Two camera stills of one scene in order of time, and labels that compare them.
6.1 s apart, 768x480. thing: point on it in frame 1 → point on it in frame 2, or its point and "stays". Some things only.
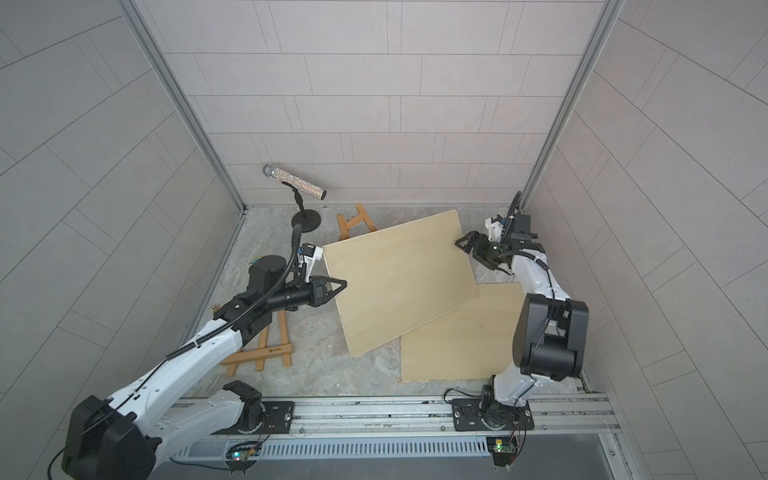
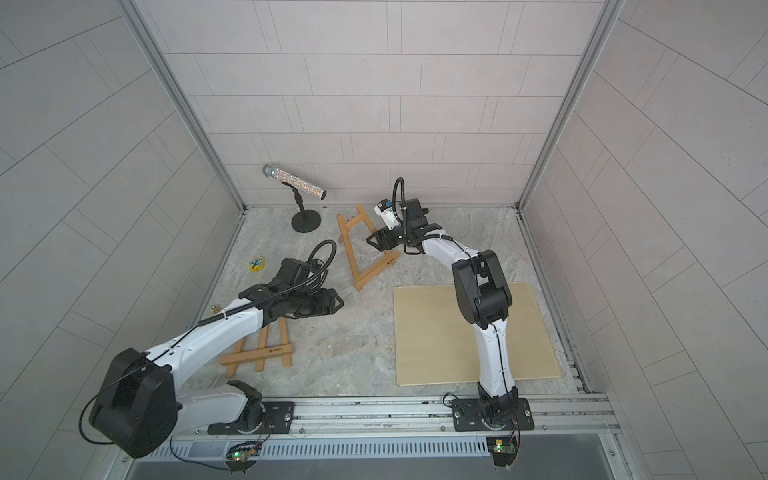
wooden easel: x=286 y=349 stays
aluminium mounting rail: x=569 y=414 stays
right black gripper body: x=491 y=252 → x=398 y=237
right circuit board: x=503 y=449 stays
